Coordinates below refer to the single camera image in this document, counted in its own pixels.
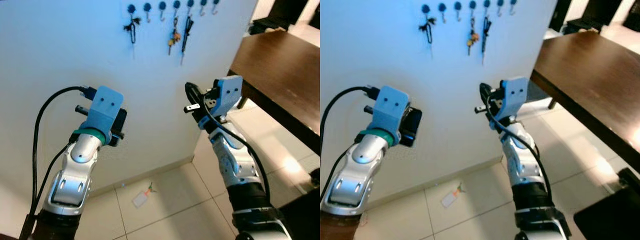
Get keys with brown charm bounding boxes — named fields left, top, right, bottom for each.
left=167, top=17, right=182, bottom=56
left=466, top=17, right=481, bottom=56

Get key with black furry strap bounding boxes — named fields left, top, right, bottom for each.
left=123, top=15, right=142, bottom=60
left=419, top=16, right=437, bottom=60

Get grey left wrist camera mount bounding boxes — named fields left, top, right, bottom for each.
left=370, top=86, right=412, bottom=141
left=80, top=86, right=124, bottom=138

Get black chair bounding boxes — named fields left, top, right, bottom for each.
left=277, top=170, right=321, bottom=240
left=572, top=167, right=640, bottom=240

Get dark brown wooden table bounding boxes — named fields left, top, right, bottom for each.
left=530, top=31, right=640, bottom=173
left=227, top=31, right=321, bottom=156

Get white tag with orange cord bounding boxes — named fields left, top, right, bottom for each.
left=441, top=182, right=466, bottom=209
left=132, top=182, right=156, bottom=208

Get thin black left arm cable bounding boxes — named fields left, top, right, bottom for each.
left=320, top=145, right=358, bottom=198
left=30, top=142, right=71, bottom=216

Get low black furniture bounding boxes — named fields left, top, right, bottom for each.
left=248, top=19, right=288, bottom=36
left=565, top=19, right=601, bottom=35

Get green left wrist band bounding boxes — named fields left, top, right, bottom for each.
left=357, top=129, right=400, bottom=147
left=71, top=128, right=107, bottom=146

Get key with black cord lanyard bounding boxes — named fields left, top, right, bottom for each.
left=180, top=16, right=195, bottom=66
left=480, top=16, right=493, bottom=65

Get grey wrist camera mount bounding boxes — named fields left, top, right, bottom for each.
left=210, top=75, right=244, bottom=117
left=500, top=76, right=530, bottom=118
left=80, top=86, right=124, bottom=138
left=370, top=86, right=412, bottom=141

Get tall black cabinet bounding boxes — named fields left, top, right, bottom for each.
left=585, top=0, right=630, bottom=23
left=267, top=0, right=310, bottom=23

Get white standing board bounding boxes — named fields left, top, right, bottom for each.
left=320, top=0, right=560, bottom=201
left=0, top=0, right=261, bottom=201

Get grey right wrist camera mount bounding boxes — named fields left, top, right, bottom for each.
left=210, top=75, right=244, bottom=117
left=500, top=76, right=530, bottom=118

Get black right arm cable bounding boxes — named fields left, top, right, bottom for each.
left=486, top=102, right=553, bottom=201
left=200, top=102, right=272, bottom=203

